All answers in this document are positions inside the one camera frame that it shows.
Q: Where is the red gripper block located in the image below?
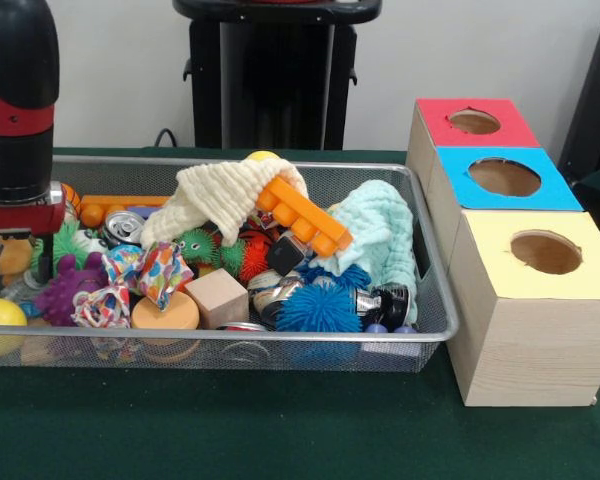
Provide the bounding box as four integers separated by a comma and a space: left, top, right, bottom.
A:
0, 180, 67, 287

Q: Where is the polka dot fabric bow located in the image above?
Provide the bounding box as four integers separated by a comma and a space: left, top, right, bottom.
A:
101, 241, 196, 312

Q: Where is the cream waffle cloth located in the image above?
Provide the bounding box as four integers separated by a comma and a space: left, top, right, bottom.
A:
139, 157, 310, 254

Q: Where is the light blue waffle cloth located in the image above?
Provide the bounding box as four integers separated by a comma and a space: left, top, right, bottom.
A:
309, 179, 420, 324

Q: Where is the wooden box with three holes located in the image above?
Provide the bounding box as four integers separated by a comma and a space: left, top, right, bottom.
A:
406, 98, 600, 407

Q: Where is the yellow smiley ball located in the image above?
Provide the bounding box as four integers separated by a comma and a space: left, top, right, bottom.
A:
0, 298, 29, 357

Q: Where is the orange foam disc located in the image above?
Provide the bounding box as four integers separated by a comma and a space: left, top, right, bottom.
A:
130, 291, 201, 330

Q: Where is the plain wooden cube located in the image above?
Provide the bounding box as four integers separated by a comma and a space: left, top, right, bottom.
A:
183, 268, 250, 330

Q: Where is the orange grid tray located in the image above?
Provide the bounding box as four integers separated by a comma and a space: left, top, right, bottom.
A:
256, 175, 355, 260

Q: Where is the blue spiky rubber ball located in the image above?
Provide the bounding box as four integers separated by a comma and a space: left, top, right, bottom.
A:
275, 284, 364, 334

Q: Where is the crushed black drink can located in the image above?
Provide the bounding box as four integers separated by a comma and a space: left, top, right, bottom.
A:
354, 283, 412, 329

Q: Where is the black upright panel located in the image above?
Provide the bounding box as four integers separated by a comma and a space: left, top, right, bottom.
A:
557, 8, 600, 181

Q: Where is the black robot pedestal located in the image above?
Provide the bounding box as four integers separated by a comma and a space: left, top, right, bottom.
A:
172, 0, 384, 150

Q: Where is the grey wire mesh bin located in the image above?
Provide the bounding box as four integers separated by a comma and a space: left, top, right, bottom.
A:
0, 155, 461, 374

